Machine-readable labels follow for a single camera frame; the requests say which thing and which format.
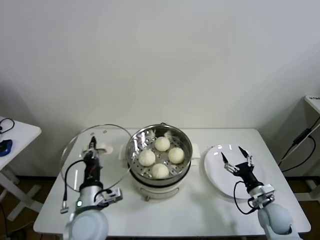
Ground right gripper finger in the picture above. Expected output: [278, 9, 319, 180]
[220, 151, 239, 174]
[237, 146, 254, 168]

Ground white round plate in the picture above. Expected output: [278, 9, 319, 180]
[203, 144, 266, 200]

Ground white side desk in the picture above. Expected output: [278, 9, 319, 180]
[303, 94, 320, 202]

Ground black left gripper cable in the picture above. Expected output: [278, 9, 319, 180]
[59, 159, 87, 215]

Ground blue computer mouse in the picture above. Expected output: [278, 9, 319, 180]
[0, 139, 13, 158]

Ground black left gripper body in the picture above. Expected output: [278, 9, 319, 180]
[83, 156, 104, 187]

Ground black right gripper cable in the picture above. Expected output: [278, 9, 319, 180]
[233, 181, 260, 215]

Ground silver wrist camera assembly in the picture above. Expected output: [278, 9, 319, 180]
[94, 187, 124, 208]
[248, 184, 276, 209]

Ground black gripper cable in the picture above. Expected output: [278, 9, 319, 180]
[233, 181, 260, 215]
[59, 159, 87, 215]

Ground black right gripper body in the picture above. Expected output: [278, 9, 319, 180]
[228, 161, 262, 192]

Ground thin black looped cable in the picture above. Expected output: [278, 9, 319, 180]
[0, 117, 15, 135]

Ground silver right wrist camera assembly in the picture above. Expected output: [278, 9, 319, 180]
[248, 184, 276, 209]

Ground stainless steel steamer basket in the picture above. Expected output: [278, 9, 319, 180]
[119, 123, 201, 185]

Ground round glass pot lid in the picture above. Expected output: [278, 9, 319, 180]
[59, 122, 133, 194]

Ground white steamed baozi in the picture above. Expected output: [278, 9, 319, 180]
[150, 162, 170, 180]
[154, 136, 171, 152]
[167, 146, 186, 165]
[138, 149, 156, 167]

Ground white side table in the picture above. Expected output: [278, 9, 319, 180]
[0, 116, 43, 222]

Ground silver left wrist camera assembly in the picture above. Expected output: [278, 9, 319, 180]
[94, 187, 124, 208]

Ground black power adapter cable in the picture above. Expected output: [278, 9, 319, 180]
[278, 122, 317, 173]

